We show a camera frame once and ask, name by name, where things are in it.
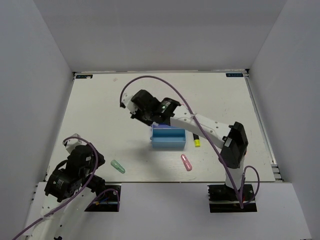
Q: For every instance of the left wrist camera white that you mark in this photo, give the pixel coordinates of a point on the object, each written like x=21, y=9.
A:
x=70, y=144

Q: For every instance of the left corner label sticker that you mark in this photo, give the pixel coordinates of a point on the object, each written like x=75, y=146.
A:
x=84, y=76

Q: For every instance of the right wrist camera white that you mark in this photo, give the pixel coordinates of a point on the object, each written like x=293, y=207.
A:
x=126, y=103

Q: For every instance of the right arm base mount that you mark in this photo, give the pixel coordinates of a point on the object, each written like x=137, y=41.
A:
x=222, y=199

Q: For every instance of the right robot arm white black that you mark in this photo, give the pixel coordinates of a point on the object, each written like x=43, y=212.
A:
x=230, y=139

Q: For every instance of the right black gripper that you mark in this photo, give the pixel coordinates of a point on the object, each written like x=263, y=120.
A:
x=137, y=116

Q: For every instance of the light blue bin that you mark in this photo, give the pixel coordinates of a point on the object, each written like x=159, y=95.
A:
x=167, y=137

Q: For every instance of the corner label sticker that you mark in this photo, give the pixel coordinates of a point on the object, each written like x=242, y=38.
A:
x=84, y=76
x=234, y=75

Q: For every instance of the right corner label sticker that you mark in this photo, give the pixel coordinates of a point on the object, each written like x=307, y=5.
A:
x=234, y=75

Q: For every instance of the pink eraser capsule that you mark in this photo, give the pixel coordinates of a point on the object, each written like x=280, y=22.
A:
x=186, y=162

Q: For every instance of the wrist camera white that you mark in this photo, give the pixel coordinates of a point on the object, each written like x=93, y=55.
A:
x=126, y=103
x=70, y=144

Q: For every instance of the yellow highlighter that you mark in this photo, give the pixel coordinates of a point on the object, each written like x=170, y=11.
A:
x=196, y=140

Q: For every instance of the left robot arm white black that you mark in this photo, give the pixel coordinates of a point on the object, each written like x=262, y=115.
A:
x=72, y=183

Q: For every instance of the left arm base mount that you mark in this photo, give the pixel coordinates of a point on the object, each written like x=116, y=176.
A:
x=107, y=200

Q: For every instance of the green eraser capsule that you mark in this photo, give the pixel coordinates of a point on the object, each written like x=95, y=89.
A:
x=117, y=166

